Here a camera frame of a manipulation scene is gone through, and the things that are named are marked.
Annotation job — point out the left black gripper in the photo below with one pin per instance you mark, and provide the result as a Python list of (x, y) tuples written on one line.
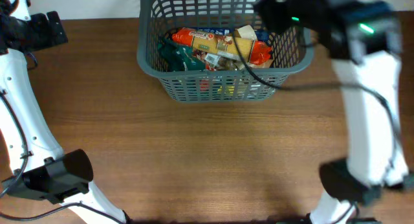
[(48, 37)]

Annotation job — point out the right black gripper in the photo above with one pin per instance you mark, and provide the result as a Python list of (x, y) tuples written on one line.
[(276, 15)]

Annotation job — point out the Kleenex tissue multipack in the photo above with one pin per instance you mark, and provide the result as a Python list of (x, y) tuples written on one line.
[(225, 31)]

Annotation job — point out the beige rice pouch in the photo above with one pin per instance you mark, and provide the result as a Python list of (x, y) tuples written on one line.
[(247, 32)]

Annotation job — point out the San Remo spaghetti packet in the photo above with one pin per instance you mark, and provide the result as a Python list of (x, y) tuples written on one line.
[(252, 51)]

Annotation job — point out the clear mushroom pouch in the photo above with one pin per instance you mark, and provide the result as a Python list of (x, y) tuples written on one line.
[(214, 62)]

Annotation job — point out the green Nescafe coffee bag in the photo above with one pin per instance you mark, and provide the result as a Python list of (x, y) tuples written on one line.
[(180, 59)]

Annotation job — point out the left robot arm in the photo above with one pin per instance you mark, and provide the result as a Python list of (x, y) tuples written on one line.
[(42, 171)]

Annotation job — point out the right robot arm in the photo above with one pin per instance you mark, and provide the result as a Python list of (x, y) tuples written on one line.
[(363, 40)]

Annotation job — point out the grey plastic slotted basket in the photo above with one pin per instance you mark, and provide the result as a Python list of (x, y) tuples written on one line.
[(160, 19)]

